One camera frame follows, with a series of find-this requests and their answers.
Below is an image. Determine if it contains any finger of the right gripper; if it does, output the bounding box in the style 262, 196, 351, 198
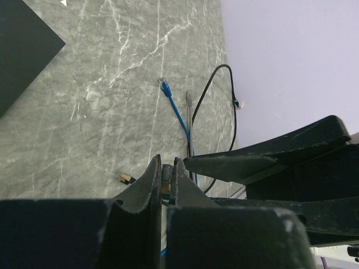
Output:
184, 115, 358, 246

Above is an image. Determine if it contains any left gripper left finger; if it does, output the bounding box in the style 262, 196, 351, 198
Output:
111, 155, 162, 268

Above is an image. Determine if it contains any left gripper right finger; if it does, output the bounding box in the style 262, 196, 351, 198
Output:
167, 158, 218, 268

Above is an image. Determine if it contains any black ethernet cable short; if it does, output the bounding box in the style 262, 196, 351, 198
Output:
119, 164, 173, 206

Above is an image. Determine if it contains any black network switch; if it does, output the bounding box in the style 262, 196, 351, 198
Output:
1, 0, 65, 115

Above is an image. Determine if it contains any grey ethernet cable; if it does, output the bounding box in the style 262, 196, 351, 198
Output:
186, 89, 197, 157

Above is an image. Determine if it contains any long black ethernet cable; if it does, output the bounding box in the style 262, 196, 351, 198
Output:
186, 64, 246, 194

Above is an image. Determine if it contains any blue ethernet cable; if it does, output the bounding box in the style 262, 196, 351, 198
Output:
158, 78, 200, 257

